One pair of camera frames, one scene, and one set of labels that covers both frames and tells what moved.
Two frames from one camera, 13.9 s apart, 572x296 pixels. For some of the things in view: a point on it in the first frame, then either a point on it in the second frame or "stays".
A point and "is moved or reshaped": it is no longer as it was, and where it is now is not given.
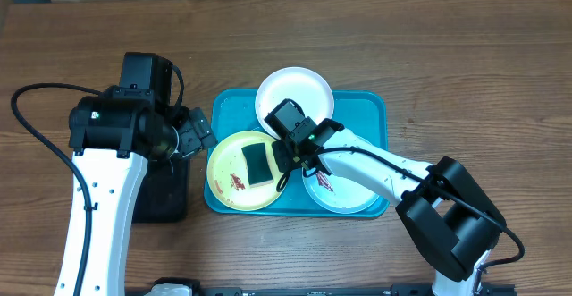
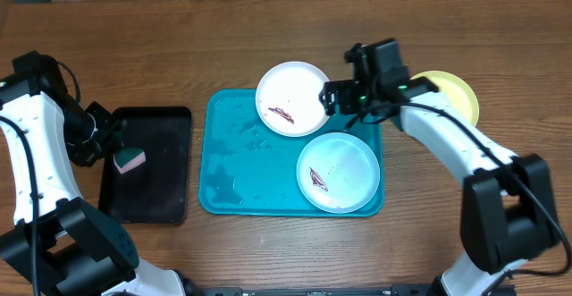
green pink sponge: (258, 167) is moved or reshaped
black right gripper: (283, 148) → (351, 89)
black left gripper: (195, 139) → (88, 154)
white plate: (302, 86) is moved or reshaped
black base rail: (189, 288) stays
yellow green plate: (228, 173) → (456, 91)
